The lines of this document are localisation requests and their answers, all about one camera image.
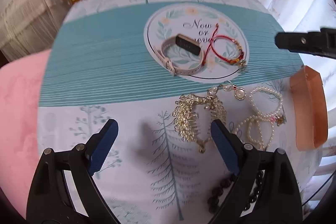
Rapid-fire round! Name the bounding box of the pink blanket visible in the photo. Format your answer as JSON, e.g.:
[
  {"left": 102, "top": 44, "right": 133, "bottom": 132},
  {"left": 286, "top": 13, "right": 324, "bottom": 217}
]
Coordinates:
[{"left": 0, "top": 50, "right": 51, "bottom": 217}]

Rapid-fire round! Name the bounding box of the pearl bracelet with charm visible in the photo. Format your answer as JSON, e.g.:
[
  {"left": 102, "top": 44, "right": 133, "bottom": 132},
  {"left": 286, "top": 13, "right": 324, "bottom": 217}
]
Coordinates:
[{"left": 248, "top": 86, "right": 288, "bottom": 126}]

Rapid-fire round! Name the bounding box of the gold rhinestone hair comb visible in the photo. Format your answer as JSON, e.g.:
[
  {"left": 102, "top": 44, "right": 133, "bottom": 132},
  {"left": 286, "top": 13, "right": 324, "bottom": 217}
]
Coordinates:
[{"left": 172, "top": 84, "right": 227, "bottom": 153}]

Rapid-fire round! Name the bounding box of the long pearl necklace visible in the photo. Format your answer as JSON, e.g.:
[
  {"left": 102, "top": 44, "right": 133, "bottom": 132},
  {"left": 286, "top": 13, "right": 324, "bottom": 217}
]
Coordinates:
[{"left": 233, "top": 114, "right": 276, "bottom": 151}]

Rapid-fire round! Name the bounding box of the red string bracelet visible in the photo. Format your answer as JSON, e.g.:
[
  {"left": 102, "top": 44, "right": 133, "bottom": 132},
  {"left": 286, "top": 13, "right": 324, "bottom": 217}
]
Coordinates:
[{"left": 202, "top": 23, "right": 247, "bottom": 68}]

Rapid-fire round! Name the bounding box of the peach jewelry box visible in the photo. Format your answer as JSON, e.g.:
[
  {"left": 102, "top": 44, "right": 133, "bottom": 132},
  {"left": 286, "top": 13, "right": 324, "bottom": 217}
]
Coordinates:
[{"left": 290, "top": 65, "right": 328, "bottom": 151}]

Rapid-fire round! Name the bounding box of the tree print tablecloth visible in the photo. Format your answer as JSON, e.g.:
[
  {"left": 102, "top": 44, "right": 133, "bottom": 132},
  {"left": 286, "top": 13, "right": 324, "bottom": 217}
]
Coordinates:
[{"left": 37, "top": 0, "right": 319, "bottom": 223}]

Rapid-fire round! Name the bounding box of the black bead bracelet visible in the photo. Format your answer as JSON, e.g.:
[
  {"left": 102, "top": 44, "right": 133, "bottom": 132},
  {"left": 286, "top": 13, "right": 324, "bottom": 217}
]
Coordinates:
[{"left": 206, "top": 169, "right": 264, "bottom": 214}]

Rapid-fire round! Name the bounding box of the pink smart band watch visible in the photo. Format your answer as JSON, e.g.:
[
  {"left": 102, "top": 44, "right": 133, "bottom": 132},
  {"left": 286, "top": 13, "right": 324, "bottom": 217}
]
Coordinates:
[{"left": 152, "top": 34, "right": 204, "bottom": 76}]

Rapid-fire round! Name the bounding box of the lace covered furniture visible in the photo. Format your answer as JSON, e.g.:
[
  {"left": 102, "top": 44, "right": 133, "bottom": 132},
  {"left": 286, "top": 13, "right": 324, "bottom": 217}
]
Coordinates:
[{"left": 1, "top": 0, "right": 71, "bottom": 61}]

